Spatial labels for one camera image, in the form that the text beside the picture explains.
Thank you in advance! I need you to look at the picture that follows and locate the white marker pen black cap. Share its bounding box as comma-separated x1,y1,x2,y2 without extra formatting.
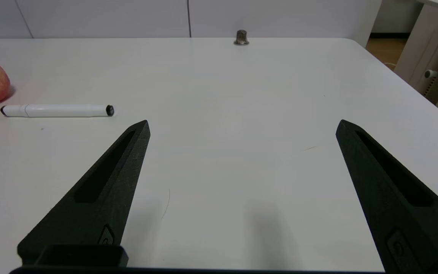
0,104,115,118

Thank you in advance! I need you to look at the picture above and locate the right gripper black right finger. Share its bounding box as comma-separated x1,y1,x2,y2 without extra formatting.
335,119,438,274

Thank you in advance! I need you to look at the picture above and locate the white side desk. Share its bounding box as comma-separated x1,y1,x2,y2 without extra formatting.
393,0,438,116

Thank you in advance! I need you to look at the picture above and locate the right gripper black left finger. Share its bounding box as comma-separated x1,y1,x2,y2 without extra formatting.
17,120,151,266

